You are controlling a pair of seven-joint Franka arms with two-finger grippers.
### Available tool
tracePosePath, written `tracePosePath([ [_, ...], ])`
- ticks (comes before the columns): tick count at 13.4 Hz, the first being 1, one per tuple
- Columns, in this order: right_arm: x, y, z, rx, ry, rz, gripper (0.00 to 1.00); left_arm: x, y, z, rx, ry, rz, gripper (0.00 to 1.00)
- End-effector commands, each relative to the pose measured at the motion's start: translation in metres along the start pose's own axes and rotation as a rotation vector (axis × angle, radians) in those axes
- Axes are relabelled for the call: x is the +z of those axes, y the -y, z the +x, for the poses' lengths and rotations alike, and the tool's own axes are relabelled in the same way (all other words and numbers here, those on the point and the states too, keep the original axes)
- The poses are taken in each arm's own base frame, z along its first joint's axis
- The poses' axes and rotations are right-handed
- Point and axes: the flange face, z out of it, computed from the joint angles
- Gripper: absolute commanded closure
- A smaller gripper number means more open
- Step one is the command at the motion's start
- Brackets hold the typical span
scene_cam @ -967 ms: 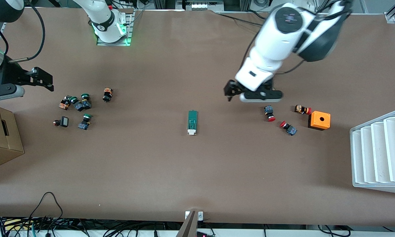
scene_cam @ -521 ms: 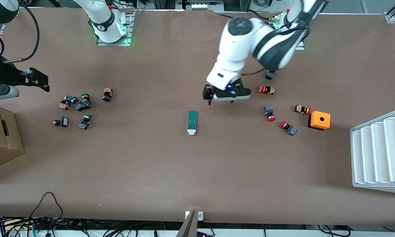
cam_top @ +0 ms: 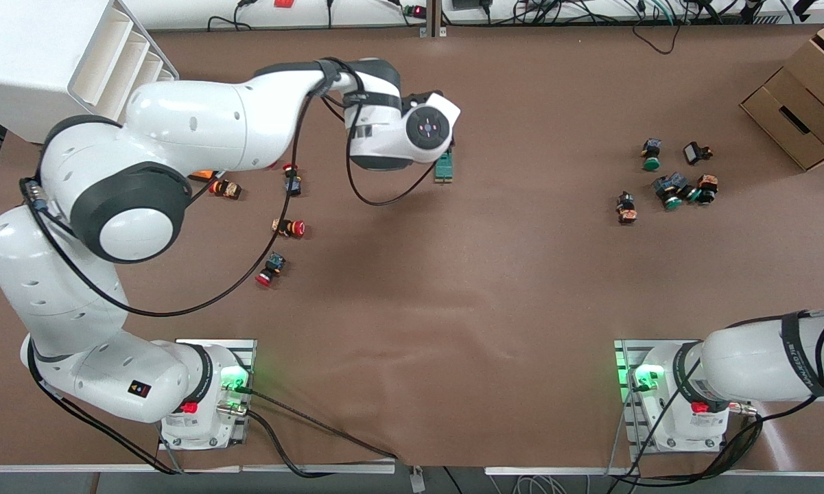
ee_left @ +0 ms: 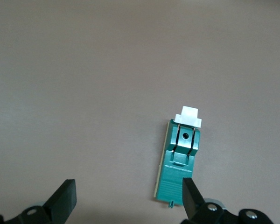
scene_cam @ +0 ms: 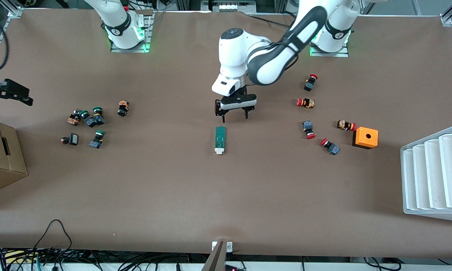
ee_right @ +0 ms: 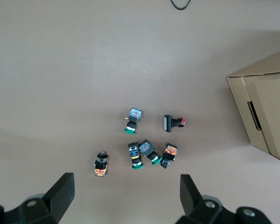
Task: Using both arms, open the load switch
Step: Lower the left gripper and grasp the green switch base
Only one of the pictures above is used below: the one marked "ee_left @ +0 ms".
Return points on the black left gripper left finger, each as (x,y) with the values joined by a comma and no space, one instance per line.
(63,200)

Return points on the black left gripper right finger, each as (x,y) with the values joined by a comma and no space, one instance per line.
(193,205)

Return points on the green circuit board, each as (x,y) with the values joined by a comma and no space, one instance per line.
(177,163)

